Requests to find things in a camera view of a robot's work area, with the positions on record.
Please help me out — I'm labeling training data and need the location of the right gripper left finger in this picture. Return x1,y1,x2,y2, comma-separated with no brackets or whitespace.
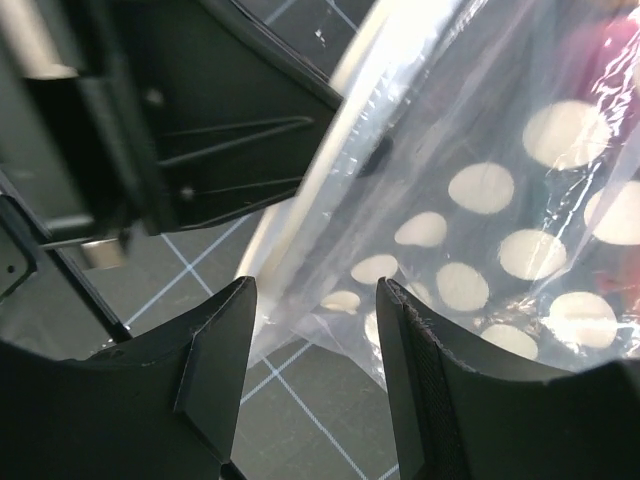
1,277,257,479

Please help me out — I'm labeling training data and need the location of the clear dotted zip bag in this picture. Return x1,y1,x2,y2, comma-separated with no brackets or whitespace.
239,1,639,383

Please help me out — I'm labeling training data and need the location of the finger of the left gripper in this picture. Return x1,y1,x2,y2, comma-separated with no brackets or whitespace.
114,1,342,233

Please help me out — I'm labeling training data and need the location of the purple onion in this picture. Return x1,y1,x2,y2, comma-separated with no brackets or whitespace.
567,16,639,148

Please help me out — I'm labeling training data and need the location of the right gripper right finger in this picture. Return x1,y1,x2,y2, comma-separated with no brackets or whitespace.
376,279,639,479

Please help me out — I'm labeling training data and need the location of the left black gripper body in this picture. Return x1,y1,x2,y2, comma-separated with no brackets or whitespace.
1,1,139,245

